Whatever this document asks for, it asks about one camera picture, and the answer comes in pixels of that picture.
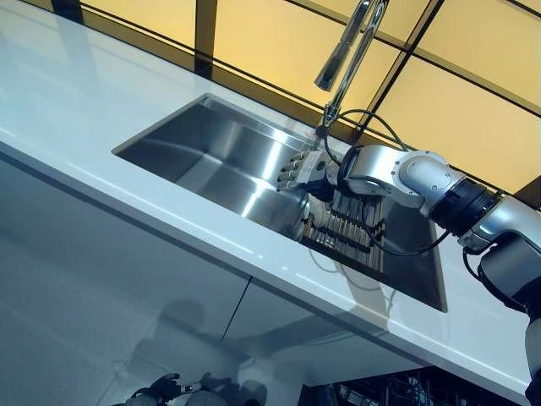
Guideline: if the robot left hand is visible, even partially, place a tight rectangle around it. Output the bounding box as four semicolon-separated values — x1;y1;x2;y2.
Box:
142;371;204;403

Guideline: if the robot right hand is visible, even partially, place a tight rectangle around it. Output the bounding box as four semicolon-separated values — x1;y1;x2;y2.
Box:
276;150;342;201

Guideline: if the black dishwasher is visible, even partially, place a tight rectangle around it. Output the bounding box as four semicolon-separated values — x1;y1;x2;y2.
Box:
298;366;532;406

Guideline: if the grey robot left leg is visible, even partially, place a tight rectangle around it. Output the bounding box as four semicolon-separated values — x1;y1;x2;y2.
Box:
175;371;238;406

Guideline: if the black sink drying rack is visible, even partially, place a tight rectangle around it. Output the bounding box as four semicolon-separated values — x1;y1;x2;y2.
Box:
298;189;388;281

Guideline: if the stainless steel sink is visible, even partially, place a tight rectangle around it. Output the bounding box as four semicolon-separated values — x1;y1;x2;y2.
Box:
112;92;449;314

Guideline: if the chrome gooseneck faucet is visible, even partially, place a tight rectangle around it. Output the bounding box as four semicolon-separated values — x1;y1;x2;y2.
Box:
314;0;388;139

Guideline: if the white cabinet door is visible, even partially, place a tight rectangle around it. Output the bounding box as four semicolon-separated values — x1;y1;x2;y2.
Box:
0;151;254;369
221;274;424;388

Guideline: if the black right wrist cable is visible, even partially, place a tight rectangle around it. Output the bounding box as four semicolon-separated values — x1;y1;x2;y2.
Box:
323;108;451;257

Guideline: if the yellow window with dark frame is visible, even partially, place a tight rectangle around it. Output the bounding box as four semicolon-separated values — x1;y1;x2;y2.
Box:
50;0;541;211

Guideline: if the wire dishwasher rack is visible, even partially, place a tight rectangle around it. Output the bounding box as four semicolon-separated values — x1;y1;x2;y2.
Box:
333;368;525;406

